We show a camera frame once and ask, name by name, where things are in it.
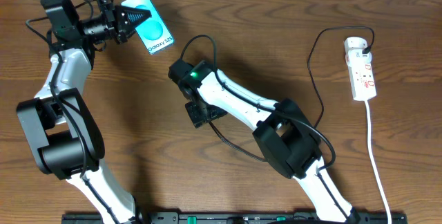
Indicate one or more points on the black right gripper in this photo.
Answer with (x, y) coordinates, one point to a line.
(196, 119)

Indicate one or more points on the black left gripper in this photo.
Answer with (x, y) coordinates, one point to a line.
(116, 23)

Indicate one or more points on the Galaxy S25 smartphone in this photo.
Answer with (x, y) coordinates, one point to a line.
(153, 32)

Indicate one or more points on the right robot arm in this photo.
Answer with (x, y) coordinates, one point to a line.
(287, 140)

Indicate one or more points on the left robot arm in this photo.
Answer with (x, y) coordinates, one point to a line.
(62, 135)

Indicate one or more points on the white charger plug adapter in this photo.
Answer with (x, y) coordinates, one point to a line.
(352, 43)

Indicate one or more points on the white power strip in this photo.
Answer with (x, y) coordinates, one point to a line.
(361, 75)

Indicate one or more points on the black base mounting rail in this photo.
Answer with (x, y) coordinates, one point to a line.
(193, 218)

